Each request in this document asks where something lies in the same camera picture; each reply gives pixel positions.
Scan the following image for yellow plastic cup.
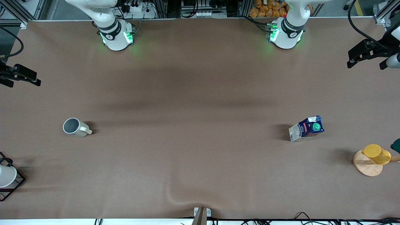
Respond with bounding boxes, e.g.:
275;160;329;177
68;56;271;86
362;144;392;165

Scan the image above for black wire rack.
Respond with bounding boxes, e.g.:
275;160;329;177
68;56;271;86
0;152;26;202

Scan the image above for wooden mug stand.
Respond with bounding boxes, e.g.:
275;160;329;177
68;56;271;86
353;149;400;177

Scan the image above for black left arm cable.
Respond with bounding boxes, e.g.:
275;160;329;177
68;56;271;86
347;0;388;48

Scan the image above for brown table cover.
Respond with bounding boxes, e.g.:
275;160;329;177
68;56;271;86
0;17;400;220

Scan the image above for white power strip with plugs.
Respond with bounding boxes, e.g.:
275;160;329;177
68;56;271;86
120;0;157;18

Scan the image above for aluminium frame profile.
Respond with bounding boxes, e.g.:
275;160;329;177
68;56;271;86
0;0;48;29
373;0;400;26

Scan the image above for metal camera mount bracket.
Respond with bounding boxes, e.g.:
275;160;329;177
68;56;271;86
191;207;212;225

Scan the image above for white mug grey inside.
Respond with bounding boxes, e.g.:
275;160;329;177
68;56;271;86
63;117;93;138

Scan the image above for small white power strip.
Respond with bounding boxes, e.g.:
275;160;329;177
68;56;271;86
194;11;228;18

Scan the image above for white cup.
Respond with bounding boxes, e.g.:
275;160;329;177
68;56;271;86
0;164;18;188

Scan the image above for pile of orange bread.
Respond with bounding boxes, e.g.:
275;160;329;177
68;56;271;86
249;0;314;18

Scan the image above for blue white milk carton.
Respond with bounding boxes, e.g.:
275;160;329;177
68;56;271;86
288;115;325;143

